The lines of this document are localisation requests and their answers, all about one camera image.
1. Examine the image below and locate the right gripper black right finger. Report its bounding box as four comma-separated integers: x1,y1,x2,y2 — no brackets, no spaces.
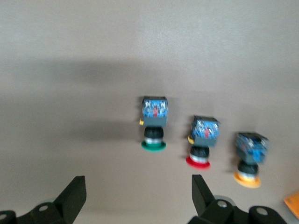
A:
188,174,235,224

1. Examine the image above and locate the orange box with hole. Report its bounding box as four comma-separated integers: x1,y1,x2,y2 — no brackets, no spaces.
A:
283,190,299,220

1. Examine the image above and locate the brown table mat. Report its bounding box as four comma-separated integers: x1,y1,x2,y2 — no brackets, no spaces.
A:
0,0,299,224

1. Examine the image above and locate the red push button switch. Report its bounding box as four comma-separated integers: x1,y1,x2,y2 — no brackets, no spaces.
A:
185,115,221,170

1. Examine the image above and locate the yellow push button switch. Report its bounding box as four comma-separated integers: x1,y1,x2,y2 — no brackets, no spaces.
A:
233,132,270,189

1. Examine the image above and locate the green push button switch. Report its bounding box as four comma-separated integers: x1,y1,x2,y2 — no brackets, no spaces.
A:
139,96,169,154

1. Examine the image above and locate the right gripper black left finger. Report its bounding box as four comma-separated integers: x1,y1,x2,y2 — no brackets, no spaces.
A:
16,175,87,224

